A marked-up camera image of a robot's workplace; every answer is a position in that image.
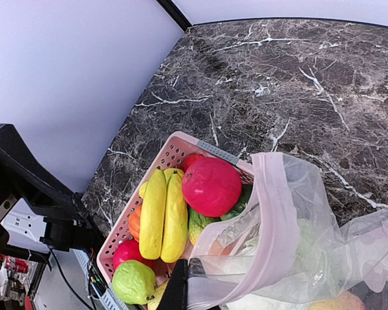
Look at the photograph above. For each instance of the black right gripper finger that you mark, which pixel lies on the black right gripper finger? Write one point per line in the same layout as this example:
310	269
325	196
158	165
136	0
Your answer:
175	296

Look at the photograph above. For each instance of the yellow toy banana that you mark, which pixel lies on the yellow toy banana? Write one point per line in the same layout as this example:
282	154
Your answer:
164	217

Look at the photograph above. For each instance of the red toy apple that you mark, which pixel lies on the red toy apple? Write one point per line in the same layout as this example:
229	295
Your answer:
211	186

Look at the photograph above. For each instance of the clear dotted zip top bag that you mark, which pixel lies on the clear dotted zip top bag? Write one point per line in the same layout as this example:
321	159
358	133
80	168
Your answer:
286	246

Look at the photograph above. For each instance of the white toy cauliflower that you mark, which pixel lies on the white toy cauliflower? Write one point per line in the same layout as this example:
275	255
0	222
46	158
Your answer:
252	301

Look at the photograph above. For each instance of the yellow toy cauliflower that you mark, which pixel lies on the yellow toy cauliflower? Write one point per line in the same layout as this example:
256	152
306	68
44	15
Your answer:
345	301

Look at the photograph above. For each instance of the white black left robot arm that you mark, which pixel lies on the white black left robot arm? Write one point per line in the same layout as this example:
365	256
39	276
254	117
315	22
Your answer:
69	222

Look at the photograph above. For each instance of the pale yellow toy fruit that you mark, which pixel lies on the pale yellow toy fruit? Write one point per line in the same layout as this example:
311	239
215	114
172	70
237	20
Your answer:
159	292

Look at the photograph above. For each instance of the red toy tomato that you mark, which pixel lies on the red toy tomato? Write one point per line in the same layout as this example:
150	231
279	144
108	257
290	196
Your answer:
129	250

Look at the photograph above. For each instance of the green orange toy mango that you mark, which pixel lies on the green orange toy mango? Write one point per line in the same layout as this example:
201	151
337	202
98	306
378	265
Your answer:
197	223

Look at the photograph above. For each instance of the orange toy pumpkin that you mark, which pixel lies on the orange toy pumpkin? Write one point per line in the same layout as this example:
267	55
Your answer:
134	223

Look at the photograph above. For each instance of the yellow toy pepper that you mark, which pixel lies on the yellow toy pepper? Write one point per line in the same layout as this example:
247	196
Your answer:
142	190

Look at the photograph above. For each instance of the red toy pepper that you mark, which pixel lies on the red toy pepper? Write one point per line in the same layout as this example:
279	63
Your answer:
190	160

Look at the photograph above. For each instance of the red soda cans in background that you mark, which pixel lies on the red soda cans in background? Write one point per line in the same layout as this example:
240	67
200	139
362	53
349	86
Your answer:
14	264

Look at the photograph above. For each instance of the white slotted cable duct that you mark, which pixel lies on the white slotted cable duct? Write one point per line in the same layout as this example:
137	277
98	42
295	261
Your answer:
104	295

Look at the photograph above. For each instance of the black left frame post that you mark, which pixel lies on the black left frame post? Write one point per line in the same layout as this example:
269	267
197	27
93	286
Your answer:
175	13

